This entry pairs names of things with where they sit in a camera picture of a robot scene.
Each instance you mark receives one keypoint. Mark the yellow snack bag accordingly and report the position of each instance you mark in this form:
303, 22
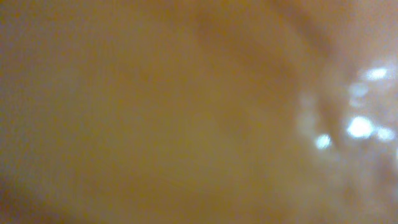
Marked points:
198, 111

